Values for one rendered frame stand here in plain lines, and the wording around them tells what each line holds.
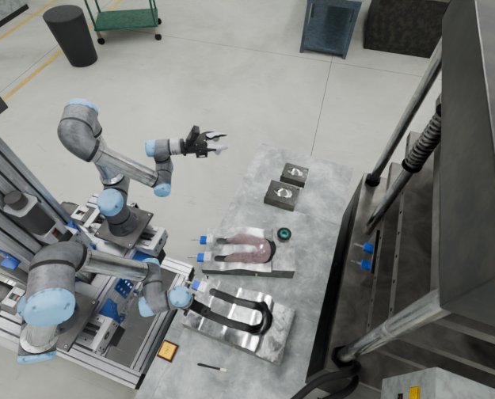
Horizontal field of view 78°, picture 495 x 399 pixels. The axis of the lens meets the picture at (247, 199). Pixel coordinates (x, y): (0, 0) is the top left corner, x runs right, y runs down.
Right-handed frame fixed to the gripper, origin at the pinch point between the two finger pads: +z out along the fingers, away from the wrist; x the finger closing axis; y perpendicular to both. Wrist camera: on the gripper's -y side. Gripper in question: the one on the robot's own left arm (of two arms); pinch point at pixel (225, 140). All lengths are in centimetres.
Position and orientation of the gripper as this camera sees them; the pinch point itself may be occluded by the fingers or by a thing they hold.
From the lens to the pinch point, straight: 139.6
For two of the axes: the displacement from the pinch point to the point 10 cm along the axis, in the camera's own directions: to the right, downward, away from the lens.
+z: 9.9, -0.9, 0.7
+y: -0.2, 4.6, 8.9
